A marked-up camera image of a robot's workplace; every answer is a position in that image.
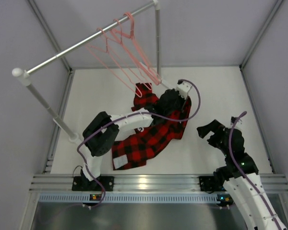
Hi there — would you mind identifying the red black plaid shirt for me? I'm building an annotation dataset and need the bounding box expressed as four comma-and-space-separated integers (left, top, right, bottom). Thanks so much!
111, 83, 192, 170

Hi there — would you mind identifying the pink wire hanger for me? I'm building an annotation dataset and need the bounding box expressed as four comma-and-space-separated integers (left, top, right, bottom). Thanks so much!
85, 28, 143, 98
109, 19, 161, 80
121, 12, 161, 85

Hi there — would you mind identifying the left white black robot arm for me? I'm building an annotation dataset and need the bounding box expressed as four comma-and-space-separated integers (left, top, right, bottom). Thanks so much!
72, 84, 191, 192

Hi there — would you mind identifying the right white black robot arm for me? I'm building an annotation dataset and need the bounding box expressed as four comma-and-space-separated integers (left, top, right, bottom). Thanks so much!
196, 117, 287, 230

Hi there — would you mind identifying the silver clothes rack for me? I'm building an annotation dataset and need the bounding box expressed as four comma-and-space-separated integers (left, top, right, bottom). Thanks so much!
12, 0, 161, 142

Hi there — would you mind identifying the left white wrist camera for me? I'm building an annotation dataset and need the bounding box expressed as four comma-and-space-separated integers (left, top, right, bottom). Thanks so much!
176, 80, 192, 100

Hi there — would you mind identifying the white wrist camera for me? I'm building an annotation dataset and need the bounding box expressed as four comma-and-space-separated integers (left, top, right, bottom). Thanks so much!
176, 80, 192, 100
230, 116, 242, 129

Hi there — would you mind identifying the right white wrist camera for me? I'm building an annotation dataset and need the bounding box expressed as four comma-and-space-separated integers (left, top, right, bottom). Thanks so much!
230, 116, 242, 129

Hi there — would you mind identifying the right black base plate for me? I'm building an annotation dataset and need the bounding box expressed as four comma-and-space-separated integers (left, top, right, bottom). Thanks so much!
199, 176, 225, 194

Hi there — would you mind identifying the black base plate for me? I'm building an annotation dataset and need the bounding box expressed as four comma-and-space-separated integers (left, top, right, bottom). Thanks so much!
72, 176, 114, 192
199, 176, 225, 194

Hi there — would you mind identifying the aluminium mounting rail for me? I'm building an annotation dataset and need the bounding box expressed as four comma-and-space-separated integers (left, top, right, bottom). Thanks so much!
29, 174, 288, 194

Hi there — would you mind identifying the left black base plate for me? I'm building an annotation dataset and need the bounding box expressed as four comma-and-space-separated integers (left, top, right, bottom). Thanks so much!
72, 176, 114, 192

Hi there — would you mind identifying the perforated cable duct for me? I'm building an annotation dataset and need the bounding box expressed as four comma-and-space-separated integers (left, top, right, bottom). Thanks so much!
39, 193, 220, 204

